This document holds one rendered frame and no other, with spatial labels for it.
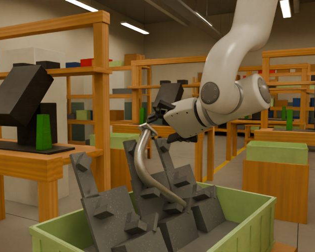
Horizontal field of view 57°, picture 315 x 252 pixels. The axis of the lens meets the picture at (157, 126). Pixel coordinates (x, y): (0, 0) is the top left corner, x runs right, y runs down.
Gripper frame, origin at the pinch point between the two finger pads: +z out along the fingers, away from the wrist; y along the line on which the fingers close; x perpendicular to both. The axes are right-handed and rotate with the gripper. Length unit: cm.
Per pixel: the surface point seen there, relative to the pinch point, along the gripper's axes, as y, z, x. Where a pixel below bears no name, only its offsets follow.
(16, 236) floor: -64, 247, -7
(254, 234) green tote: -33.3, -12.9, 16.1
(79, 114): -124, 504, -342
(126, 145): 2.3, 10.5, 4.8
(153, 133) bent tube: -2.1, 5.8, -1.9
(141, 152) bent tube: -0.6, 5.5, 6.9
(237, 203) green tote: -41.6, -0.9, 0.1
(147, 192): -9.0, 7.4, 14.6
